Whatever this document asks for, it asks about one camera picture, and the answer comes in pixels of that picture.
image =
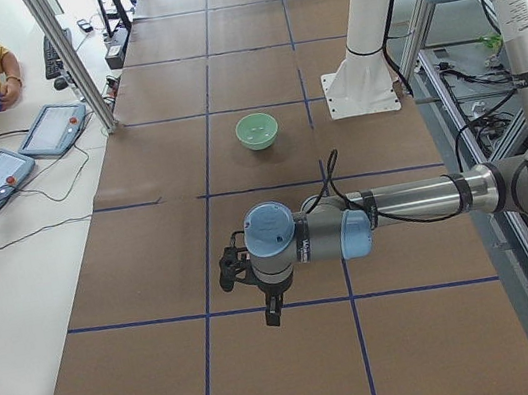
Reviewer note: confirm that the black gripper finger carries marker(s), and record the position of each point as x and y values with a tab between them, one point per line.
273	310

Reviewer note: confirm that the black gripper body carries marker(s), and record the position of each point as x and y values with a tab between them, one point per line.
273	289

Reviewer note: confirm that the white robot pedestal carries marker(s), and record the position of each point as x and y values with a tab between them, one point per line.
363	85

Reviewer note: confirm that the near teach pendant tablet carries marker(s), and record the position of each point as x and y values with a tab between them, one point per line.
14	169

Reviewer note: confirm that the person's left hand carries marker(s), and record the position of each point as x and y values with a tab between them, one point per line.
10	92

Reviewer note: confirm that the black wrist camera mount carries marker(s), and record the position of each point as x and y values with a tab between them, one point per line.
235	267

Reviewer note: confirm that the aluminium frame post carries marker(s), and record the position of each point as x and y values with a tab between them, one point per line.
43	14

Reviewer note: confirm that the black keyboard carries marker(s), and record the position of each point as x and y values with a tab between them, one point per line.
52	60

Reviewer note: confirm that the far teach pendant tablet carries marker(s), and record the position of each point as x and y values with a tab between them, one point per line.
54	130

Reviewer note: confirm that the green bowl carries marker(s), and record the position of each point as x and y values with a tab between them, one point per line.
257	131

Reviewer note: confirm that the teach pendant tablet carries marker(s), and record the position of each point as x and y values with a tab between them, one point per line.
14	169
54	130

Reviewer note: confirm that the black computer mouse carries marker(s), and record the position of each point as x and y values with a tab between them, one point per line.
61	83

